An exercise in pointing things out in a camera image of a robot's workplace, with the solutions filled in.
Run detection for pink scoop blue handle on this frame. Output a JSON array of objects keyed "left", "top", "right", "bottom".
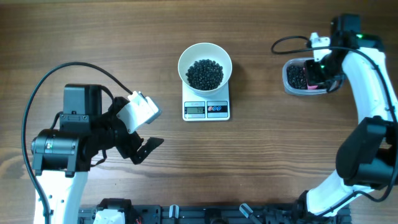
[{"left": 303, "top": 67, "right": 318, "bottom": 90}]

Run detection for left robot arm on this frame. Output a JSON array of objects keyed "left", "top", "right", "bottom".
[{"left": 31, "top": 84, "right": 163, "bottom": 223}]

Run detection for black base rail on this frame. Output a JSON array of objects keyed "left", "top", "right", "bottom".
[{"left": 77, "top": 198, "right": 352, "bottom": 224}]

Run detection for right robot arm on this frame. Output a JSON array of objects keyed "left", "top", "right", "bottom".
[{"left": 293, "top": 14, "right": 397, "bottom": 221}]

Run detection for left black camera cable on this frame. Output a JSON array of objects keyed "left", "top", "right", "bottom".
[{"left": 21, "top": 62, "right": 134, "bottom": 224}]

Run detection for black camera cable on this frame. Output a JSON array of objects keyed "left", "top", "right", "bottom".
[
  {"left": 271, "top": 35, "right": 398, "bottom": 203},
  {"left": 21, "top": 62, "right": 134, "bottom": 224}
]

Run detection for right black camera cable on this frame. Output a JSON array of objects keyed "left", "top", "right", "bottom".
[{"left": 271, "top": 35, "right": 398, "bottom": 203}]

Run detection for white digital kitchen scale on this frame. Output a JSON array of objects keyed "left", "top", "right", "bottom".
[{"left": 182, "top": 83, "right": 231, "bottom": 122}]

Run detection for black beans in bowl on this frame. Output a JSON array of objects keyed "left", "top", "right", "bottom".
[{"left": 185, "top": 59, "right": 224, "bottom": 91}]

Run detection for clear plastic container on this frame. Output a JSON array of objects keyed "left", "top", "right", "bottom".
[{"left": 282, "top": 57, "right": 326, "bottom": 96}]

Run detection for white bowl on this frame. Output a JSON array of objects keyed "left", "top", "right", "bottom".
[{"left": 178, "top": 43, "right": 233, "bottom": 96}]

